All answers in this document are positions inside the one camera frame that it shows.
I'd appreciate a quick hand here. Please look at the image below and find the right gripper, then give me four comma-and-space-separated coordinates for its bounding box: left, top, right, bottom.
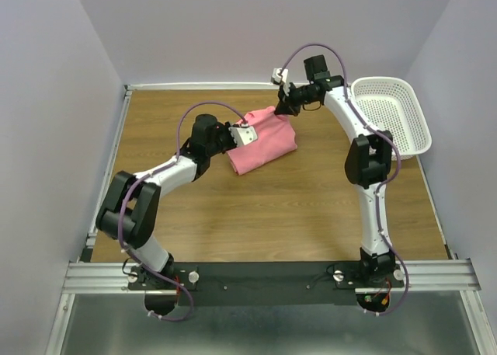
273, 80, 317, 117

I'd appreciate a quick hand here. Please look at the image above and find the pink t shirt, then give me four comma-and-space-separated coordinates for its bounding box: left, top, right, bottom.
228, 106, 297, 176

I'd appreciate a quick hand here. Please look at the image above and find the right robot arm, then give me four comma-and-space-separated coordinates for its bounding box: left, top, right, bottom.
271, 55, 396, 287

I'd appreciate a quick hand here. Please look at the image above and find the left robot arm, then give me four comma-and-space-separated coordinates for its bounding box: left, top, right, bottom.
96, 113, 237, 289

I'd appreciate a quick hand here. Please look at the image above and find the white plastic basket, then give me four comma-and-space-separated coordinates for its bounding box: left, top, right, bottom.
350, 76, 432, 160

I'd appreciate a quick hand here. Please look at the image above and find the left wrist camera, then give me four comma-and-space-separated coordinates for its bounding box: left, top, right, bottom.
228, 124, 258, 148

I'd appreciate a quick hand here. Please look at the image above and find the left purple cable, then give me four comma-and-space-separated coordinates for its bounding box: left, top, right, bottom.
118, 101, 249, 322

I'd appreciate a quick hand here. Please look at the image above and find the purple cable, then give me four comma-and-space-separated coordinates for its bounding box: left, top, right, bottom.
118, 101, 249, 322
271, 43, 411, 318

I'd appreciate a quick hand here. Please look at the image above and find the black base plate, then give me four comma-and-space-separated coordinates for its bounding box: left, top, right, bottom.
127, 261, 405, 312

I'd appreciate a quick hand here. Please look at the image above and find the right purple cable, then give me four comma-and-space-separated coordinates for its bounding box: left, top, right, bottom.
271, 43, 411, 318

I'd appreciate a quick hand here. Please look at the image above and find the aluminium frame rail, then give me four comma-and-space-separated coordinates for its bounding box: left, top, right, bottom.
46, 83, 496, 354

